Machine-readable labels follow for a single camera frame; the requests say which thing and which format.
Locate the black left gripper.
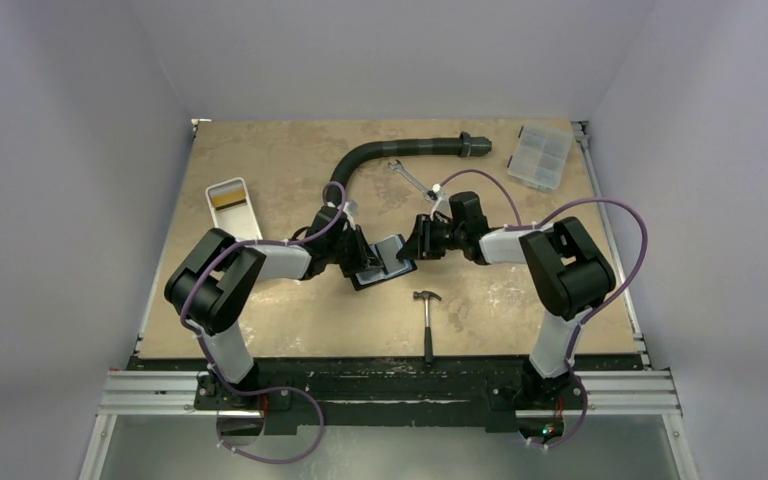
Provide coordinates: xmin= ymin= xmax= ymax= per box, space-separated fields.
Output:
xmin=326 ymin=225 xmax=382 ymax=275

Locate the black card holder wallet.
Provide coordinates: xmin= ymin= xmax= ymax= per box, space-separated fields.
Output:
xmin=350 ymin=234 xmax=417 ymax=291

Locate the gold credit card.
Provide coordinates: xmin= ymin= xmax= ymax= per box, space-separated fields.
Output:
xmin=211 ymin=189 xmax=247 ymax=211

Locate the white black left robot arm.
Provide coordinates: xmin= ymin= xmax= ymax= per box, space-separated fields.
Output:
xmin=163 ymin=206 xmax=384 ymax=409

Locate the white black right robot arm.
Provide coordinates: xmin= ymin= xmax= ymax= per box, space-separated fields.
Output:
xmin=396 ymin=191 xmax=616 ymax=407

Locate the silver wrench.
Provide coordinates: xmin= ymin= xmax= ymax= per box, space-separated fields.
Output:
xmin=388 ymin=159 xmax=438 ymax=202

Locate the clear plastic organizer box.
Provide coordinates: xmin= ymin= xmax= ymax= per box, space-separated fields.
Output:
xmin=506 ymin=123 xmax=574 ymax=192

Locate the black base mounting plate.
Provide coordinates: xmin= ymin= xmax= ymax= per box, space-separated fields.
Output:
xmin=127 ymin=354 xmax=644 ymax=438

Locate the white plastic tray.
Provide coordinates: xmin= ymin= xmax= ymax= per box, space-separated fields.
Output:
xmin=205 ymin=177 xmax=264 ymax=241

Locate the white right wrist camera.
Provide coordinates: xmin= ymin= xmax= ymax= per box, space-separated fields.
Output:
xmin=428 ymin=183 xmax=452 ymax=218

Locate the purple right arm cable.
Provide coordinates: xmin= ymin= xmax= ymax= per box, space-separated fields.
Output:
xmin=431 ymin=168 xmax=649 ymax=452

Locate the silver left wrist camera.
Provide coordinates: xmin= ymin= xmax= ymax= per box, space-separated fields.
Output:
xmin=343 ymin=200 xmax=358 ymax=216

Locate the black handled hammer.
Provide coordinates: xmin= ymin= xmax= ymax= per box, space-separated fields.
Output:
xmin=412 ymin=290 xmax=442 ymax=365

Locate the black corrugated hose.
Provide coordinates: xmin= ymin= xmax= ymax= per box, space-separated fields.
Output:
xmin=322 ymin=132 xmax=494 ymax=220

